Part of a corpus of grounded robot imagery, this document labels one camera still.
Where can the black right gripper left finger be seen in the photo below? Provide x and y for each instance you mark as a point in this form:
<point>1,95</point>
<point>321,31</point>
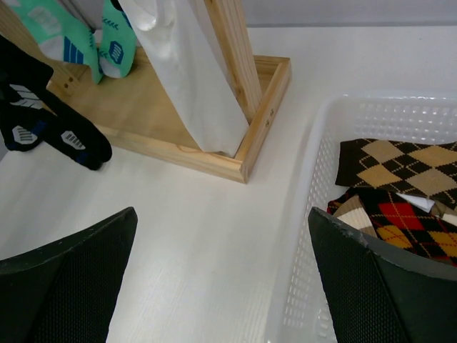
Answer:
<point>66,291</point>

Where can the black grey blue sock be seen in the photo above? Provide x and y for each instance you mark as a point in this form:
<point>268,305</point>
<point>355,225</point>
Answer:
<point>31,114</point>

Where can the wooden clothes rack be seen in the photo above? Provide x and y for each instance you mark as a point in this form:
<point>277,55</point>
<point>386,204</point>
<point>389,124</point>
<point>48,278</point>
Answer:
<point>135,112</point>

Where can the brown tan argyle sock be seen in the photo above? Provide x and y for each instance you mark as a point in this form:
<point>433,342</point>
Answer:
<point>409,168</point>

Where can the teal patterned sock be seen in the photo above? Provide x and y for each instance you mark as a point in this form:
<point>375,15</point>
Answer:
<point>59,35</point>
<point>118,41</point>

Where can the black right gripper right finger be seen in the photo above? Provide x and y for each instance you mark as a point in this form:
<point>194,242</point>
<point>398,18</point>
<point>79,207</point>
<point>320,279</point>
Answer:
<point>377,292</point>

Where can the white hanging cloth bag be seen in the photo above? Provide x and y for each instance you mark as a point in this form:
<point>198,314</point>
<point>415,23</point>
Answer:
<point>181,55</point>

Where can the red yellow argyle sock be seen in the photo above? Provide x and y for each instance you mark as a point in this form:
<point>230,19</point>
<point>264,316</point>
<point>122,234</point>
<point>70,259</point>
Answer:
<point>390,218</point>

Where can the white plastic basket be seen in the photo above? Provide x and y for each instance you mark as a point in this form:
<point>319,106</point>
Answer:
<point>299,311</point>

